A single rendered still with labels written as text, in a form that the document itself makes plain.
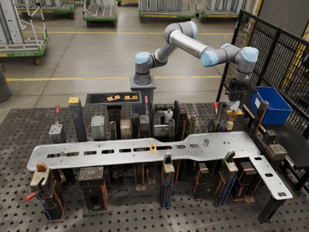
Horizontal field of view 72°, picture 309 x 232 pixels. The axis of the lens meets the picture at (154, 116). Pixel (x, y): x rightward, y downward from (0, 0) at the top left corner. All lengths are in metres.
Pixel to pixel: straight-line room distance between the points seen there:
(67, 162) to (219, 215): 0.96
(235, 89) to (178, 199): 0.77
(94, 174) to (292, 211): 1.25
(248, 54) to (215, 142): 0.61
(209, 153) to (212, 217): 0.39
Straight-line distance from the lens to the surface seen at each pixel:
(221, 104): 1.45
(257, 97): 1.78
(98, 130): 1.37
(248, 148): 1.49
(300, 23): 3.29
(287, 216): 1.68
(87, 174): 1.20
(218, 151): 1.40
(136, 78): 1.74
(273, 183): 1.37
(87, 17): 7.34
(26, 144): 1.99
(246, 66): 1.13
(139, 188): 1.51
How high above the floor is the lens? 1.96
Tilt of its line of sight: 38 degrees down
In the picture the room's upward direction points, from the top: 3 degrees clockwise
